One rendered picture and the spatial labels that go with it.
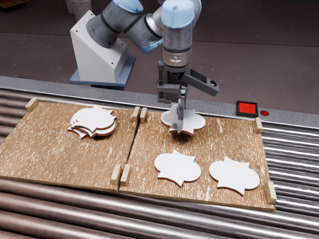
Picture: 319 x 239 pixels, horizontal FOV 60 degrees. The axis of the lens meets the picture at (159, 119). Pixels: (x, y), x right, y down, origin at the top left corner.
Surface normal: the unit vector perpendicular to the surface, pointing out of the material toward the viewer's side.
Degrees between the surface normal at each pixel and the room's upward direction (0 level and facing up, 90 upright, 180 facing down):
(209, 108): 0
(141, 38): 89
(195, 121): 3
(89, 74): 90
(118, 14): 86
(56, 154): 0
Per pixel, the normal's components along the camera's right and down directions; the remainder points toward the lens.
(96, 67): -0.13, 0.64
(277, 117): 0.00, -0.76
